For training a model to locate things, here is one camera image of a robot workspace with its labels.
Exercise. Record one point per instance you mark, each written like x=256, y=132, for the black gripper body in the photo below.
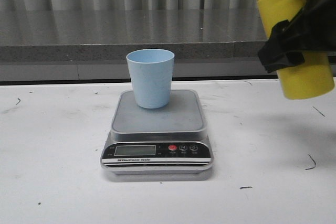
x=319, y=25

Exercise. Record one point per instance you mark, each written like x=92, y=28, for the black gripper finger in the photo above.
x=286, y=44

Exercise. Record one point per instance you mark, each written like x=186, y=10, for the yellow squeeze bottle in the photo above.
x=312, y=78

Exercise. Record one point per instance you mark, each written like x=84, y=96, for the light blue plastic cup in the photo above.
x=151, y=72

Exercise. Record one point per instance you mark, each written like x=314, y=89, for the silver digital kitchen scale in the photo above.
x=169, y=143

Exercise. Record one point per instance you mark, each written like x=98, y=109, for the grey stone counter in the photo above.
x=88, y=46

